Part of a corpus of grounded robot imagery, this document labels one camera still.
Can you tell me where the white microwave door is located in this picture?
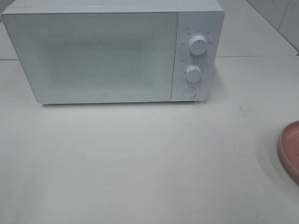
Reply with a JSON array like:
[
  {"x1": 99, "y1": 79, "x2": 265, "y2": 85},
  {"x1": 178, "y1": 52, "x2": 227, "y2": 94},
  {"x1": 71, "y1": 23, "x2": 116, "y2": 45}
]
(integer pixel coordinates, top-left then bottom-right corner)
[{"x1": 3, "y1": 12, "x2": 178, "y2": 104}]

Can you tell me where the pink round plate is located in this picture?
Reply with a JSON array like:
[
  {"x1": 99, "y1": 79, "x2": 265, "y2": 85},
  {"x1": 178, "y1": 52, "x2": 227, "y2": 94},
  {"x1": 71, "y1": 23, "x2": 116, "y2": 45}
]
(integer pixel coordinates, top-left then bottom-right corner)
[{"x1": 278, "y1": 121, "x2": 299, "y2": 185}]

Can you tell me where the round white door button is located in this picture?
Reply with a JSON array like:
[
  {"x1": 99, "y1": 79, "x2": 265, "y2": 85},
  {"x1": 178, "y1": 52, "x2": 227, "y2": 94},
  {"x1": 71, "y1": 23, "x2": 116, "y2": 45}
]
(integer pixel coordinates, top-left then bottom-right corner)
[{"x1": 182, "y1": 87, "x2": 197, "y2": 98}]

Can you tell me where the lower white microwave knob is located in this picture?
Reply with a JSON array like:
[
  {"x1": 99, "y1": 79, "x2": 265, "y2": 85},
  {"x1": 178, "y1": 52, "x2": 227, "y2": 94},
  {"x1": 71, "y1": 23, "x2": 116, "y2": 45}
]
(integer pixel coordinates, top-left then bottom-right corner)
[{"x1": 185, "y1": 65, "x2": 202, "y2": 83}]

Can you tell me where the white microwave knob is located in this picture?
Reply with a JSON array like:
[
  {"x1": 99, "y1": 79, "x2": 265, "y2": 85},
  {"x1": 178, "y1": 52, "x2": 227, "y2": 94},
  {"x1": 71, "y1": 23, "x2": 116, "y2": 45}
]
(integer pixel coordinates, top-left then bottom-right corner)
[
  {"x1": 188, "y1": 34, "x2": 207, "y2": 56},
  {"x1": 185, "y1": 65, "x2": 202, "y2": 83}
]

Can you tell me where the upper white microwave knob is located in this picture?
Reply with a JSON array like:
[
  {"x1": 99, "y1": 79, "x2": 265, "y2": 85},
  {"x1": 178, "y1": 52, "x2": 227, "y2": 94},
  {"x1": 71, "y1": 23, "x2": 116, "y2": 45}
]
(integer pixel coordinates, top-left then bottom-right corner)
[{"x1": 188, "y1": 34, "x2": 207, "y2": 56}]

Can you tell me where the white microwave oven body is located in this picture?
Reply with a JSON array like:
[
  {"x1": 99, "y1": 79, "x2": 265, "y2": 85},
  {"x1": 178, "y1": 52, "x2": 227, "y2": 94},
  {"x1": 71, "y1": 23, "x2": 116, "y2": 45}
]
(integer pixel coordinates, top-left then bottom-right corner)
[{"x1": 1, "y1": 0, "x2": 225, "y2": 103}]

